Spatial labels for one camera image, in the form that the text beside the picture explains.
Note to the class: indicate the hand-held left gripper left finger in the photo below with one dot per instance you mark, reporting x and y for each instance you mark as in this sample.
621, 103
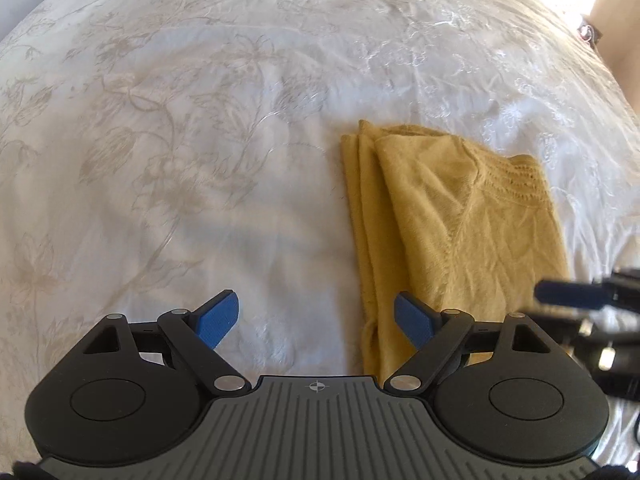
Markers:
219, 317

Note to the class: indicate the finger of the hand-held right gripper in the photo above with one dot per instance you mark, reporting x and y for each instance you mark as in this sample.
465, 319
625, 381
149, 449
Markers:
570, 292

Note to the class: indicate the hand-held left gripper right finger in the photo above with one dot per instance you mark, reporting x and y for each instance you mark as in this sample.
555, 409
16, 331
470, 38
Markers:
414, 320

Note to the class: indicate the yellow knit sweater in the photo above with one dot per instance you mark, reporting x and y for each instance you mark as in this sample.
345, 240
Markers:
450, 220

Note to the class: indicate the white embroidered bedspread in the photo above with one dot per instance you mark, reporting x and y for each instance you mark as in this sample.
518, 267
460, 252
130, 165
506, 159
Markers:
200, 135

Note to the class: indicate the brown wooden furniture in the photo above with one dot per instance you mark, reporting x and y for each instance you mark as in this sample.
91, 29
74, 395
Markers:
622, 40

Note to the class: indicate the small metallic object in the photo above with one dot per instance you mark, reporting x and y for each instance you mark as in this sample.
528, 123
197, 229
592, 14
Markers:
587, 32

